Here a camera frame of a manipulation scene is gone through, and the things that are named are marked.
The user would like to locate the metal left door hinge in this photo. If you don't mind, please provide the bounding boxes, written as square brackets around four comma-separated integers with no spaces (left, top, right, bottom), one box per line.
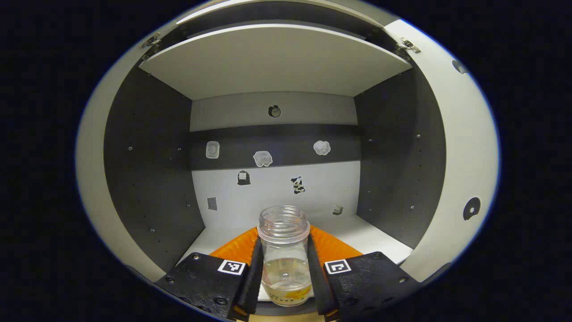
[139,32,161,61]

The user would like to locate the clear glass bottle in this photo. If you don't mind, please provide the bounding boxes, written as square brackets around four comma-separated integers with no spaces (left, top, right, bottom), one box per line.
[258,205,313,307]

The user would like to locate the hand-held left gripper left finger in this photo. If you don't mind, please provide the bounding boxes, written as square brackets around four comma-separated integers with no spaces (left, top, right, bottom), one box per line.
[154,226,264,322]

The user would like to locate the white grey cabinet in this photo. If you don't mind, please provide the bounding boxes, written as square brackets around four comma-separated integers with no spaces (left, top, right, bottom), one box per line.
[104,0,447,316]

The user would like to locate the metal right door hinge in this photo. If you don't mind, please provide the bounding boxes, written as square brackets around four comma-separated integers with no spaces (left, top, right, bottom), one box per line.
[395,38,421,54]

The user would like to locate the metal door hinge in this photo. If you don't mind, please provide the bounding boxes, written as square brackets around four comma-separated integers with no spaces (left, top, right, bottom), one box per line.
[395,38,421,54]
[139,32,161,61]

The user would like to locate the white cabinet shelf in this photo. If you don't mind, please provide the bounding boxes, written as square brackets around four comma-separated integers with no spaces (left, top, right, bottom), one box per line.
[139,23,412,100]

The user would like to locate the white cabinet door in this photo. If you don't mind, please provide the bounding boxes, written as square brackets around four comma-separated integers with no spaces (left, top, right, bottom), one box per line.
[384,19,500,283]
[76,27,168,283]

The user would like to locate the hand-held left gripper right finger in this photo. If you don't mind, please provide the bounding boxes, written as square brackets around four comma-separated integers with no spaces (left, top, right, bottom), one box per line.
[307,225,421,322]

